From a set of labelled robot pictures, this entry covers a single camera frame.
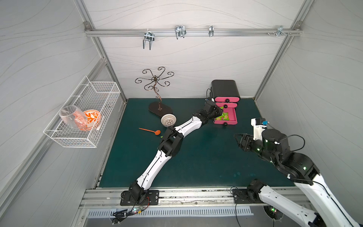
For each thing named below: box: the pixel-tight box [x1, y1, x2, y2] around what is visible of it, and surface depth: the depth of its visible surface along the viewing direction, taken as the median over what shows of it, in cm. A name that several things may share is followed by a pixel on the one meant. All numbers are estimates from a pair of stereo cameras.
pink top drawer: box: [214, 96, 241, 103], surface depth 103 cm
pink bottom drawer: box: [213, 107, 238, 126], surface depth 106 cm
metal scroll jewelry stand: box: [134, 66, 175, 118], surface depth 95 cm
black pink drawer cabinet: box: [209, 79, 241, 119], surface depth 107 cm
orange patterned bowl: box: [73, 109, 102, 131], surface depth 67 cm
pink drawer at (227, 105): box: [215, 102, 238, 109], surface depth 106 cm
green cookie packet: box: [216, 112, 230, 121], surface depth 107 cm
